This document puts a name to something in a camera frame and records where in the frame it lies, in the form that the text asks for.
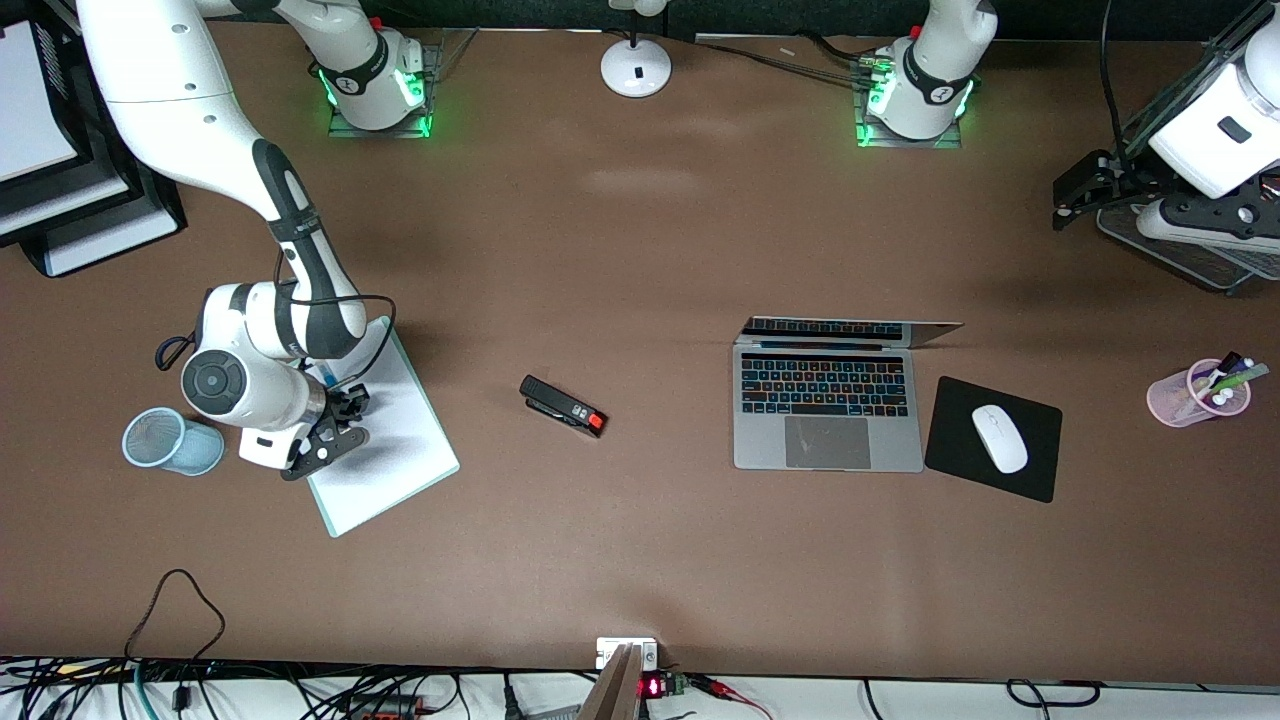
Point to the green marker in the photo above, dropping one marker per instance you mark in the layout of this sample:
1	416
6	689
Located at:
1250	374

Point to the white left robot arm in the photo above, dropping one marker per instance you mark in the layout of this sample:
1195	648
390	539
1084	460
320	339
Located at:
925	80

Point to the grey mesh desk tray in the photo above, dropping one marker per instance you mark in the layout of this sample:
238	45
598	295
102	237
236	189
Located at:
1200	265

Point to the grey camera post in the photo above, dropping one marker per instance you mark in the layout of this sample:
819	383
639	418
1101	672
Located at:
612	690

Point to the black mouse pad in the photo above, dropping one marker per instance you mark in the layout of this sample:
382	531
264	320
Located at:
955	450

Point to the black stacked paper tray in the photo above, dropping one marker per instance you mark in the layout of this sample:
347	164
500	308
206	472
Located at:
150	215

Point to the white paper sheet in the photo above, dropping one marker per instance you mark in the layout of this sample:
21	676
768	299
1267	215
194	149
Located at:
400	460

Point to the white paper stack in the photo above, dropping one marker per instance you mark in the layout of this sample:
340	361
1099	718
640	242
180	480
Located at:
30	110

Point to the blue marker with white cap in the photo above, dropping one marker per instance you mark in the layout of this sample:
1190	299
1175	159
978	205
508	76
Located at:
327	378

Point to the purple marker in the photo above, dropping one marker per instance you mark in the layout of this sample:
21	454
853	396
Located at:
1238	368

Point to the grey laptop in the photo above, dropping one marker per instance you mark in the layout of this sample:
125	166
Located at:
825	420

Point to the red lit circuit board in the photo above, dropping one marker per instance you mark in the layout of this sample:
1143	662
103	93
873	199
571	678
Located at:
655	687

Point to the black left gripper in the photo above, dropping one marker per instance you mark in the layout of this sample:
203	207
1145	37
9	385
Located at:
1108	178

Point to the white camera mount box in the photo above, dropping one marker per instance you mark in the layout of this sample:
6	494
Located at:
612	650

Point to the black stapler with red tip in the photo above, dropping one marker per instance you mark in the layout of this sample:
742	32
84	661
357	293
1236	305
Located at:
560	405

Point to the white computer mouse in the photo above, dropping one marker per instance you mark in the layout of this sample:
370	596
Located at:
1000	438

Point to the pink translucent pen cup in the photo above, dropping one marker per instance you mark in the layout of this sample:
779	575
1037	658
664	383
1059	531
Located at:
1172	402

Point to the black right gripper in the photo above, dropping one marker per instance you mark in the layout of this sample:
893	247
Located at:
346	401

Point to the teal clipboard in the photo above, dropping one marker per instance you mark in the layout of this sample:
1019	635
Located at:
334	530

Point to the black capped marker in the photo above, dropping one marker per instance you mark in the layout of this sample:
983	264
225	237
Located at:
1226	364

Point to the white round lamp base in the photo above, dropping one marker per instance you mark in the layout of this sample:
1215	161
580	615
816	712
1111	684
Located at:
636	68

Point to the white capped pen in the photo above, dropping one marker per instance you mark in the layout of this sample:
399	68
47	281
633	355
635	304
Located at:
1220	397

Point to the light blue mesh cup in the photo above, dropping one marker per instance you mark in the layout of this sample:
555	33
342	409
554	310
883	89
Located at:
160	440

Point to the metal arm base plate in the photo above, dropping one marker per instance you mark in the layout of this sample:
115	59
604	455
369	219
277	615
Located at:
345	126
875	140

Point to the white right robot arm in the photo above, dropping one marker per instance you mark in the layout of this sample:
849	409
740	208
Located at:
160	100

